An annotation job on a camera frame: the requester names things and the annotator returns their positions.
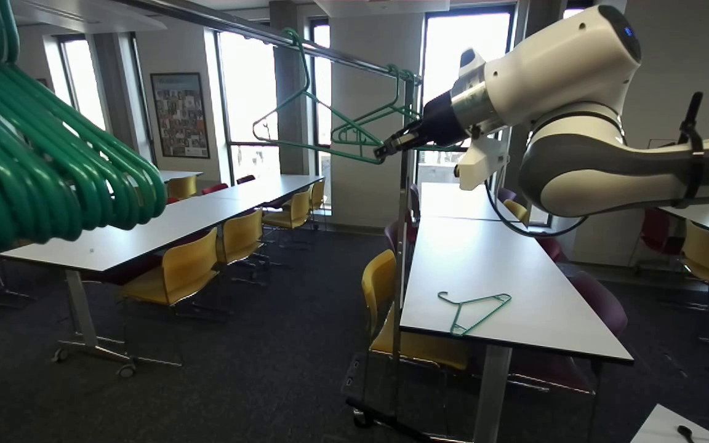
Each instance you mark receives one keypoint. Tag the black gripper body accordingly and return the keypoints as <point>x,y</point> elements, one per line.
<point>443,120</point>

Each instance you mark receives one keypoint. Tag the large framed wall picture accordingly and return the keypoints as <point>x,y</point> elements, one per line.
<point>180,113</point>

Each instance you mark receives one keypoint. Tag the maroon chair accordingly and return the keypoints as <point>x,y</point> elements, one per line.
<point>596,295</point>
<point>395,234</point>

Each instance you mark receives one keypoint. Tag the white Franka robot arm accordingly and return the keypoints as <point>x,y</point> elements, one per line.
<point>585,58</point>

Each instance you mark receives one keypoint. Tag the white robot base platform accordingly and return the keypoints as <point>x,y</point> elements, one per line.
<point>658,427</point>

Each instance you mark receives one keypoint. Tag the metal clothes rack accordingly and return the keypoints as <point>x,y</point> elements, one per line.
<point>410,176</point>

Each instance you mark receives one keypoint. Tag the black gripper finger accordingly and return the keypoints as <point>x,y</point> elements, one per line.
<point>405,135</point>
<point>410,149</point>

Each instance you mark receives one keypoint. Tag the bunch of green hangers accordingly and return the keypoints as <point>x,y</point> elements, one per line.
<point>35,162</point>

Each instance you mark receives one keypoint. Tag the dark chair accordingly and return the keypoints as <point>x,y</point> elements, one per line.
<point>245,178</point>

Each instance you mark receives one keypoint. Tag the small black plug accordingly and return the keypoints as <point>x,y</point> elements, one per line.
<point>686,432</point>

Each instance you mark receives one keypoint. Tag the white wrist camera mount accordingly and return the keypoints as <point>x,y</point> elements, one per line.
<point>479,162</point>

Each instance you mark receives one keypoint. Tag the long white table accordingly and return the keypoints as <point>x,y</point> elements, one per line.
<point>180,176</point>
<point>165,224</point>

